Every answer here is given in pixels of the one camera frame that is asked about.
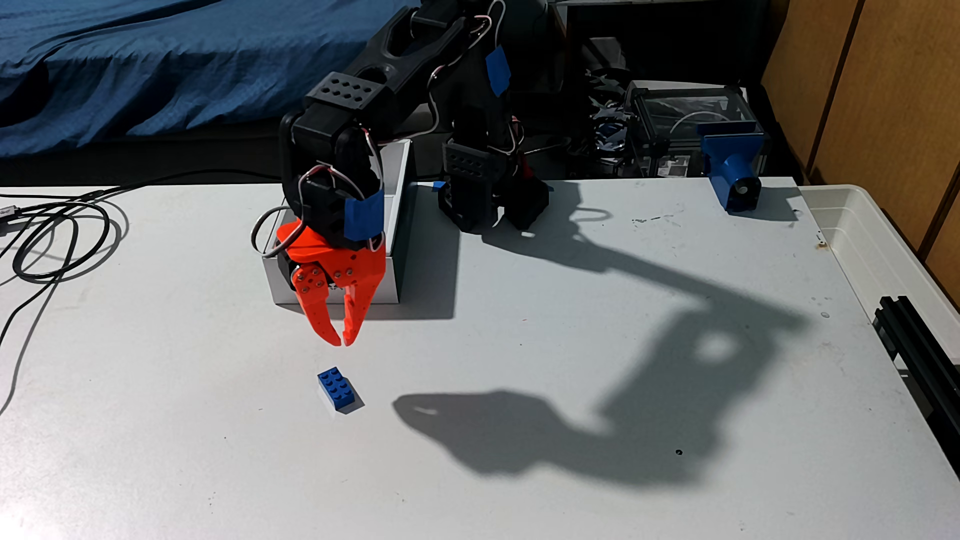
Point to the blue toy brick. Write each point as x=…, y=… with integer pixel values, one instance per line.
x=336, y=388

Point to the white cardboard box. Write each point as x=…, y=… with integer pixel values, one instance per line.
x=391, y=292

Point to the blue bed sheet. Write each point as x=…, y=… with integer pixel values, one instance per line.
x=187, y=60

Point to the white plastic bin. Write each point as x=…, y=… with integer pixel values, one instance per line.
x=862, y=240

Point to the wooden cabinet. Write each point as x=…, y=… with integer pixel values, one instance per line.
x=885, y=90

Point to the clear black-framed enclosure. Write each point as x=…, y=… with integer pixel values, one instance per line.
x=675, y=112

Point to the blue printed clamp mount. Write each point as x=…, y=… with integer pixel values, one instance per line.
x=731, y=161

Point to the black aluminium rail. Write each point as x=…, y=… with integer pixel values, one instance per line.
x=911, y=337

